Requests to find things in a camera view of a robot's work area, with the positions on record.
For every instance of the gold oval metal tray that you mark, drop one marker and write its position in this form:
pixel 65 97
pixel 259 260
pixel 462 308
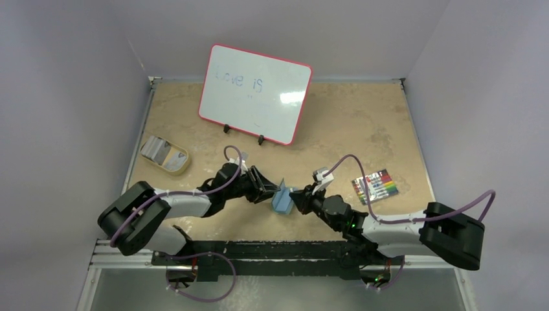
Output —
pixel 174 149

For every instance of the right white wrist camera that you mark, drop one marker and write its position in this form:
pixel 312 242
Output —
pixel 322 178

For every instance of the loose VIP card in tray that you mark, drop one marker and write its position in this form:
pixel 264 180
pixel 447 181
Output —
pixel 176 162

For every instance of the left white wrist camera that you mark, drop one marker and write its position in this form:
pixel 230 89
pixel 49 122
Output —
pixel 242 161

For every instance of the white board with red frame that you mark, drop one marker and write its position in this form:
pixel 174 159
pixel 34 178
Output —
pixel 254 93

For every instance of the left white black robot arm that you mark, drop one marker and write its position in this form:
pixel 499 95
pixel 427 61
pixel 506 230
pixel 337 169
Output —
pixel 133 221

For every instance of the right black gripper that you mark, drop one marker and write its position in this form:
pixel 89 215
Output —
pixel 307 199

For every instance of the colourful marker pack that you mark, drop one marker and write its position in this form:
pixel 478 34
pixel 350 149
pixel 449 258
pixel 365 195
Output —
pixel 378 185

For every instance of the stack of credit cards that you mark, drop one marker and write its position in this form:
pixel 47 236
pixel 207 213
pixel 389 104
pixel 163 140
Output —
pixel 155 149

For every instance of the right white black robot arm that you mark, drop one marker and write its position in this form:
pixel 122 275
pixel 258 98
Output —
pixel 437 231

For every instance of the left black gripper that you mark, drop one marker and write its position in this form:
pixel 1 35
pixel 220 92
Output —
pixel 256 192

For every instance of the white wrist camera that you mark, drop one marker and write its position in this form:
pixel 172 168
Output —
pixel 242 161
pixel 322 178

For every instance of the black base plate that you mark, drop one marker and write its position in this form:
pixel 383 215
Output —
pixel 345 260

